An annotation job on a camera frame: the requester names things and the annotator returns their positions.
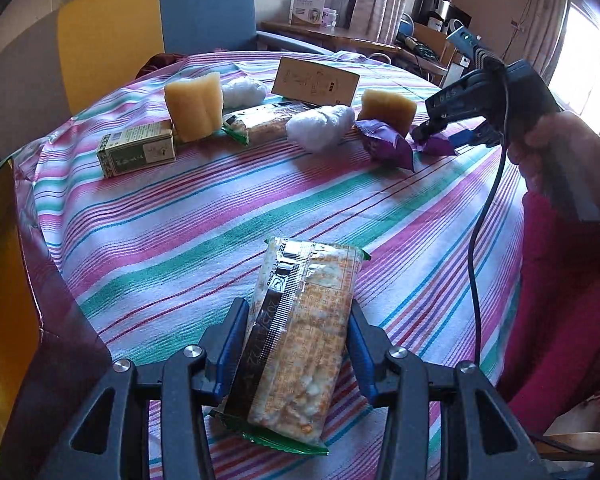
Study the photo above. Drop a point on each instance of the blue yellow grey armchair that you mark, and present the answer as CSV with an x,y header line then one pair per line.
x,y
195,10

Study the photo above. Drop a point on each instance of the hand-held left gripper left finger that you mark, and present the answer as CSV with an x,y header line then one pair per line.
x,y
230,355

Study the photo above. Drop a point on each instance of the dark red cloth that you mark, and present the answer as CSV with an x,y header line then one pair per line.
x,y
162,62

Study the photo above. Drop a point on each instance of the cluttered wooden shelf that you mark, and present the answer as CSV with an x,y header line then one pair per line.
x,y
427,42

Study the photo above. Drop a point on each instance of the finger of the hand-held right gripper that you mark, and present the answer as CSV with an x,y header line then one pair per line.
x,y
430,130
472,137

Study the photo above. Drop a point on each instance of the silver kettle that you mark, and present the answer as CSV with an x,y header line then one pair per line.
x,y
446,10

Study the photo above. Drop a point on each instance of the yellow sponge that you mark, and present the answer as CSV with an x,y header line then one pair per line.
x,y
387,110
192,107

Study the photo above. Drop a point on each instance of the person's right hand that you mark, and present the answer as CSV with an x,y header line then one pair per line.
x,y
580,145

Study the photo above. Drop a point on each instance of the yellow padded chair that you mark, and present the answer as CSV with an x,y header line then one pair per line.
x,y
5,285

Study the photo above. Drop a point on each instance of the green-edged cracker packet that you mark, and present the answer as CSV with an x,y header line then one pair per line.
x,y
265,125
300,320

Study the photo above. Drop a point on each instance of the beige carton box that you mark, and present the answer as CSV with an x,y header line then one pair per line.
x,y
312,82

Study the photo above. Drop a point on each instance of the purple snack packet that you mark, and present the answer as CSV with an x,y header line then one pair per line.
x,y
437,146
385,142

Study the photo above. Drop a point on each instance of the person's red clothing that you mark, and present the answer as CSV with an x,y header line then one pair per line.
x,y
565,310

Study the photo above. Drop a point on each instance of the white printed box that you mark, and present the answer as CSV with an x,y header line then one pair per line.
x,y
307,5

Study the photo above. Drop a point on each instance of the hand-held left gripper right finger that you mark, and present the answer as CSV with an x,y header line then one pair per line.
x,y
362,360

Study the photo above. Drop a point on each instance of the white plastic wad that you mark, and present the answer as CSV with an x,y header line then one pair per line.
x,y
317,127
245,92

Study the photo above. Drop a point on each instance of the striped tablecloth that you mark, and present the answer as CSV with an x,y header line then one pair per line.
x,y
180,220

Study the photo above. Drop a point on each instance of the green tin box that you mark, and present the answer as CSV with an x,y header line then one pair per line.
x,y
135,152

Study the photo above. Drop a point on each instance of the wooden desk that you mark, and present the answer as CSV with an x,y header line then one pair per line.
x,y
330,35

